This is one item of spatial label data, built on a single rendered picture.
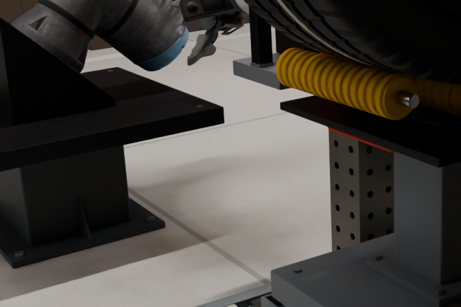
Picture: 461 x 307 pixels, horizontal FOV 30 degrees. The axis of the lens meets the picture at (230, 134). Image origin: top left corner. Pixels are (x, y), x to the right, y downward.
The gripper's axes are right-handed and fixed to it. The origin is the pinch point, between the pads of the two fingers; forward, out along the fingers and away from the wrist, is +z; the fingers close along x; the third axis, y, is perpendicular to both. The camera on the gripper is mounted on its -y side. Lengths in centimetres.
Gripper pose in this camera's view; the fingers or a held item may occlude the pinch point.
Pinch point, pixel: (176, 35)
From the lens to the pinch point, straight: 194.9
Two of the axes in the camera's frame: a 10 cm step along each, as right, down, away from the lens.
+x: -2.7, -9.4, 2.1
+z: -6.9, 3.4, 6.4
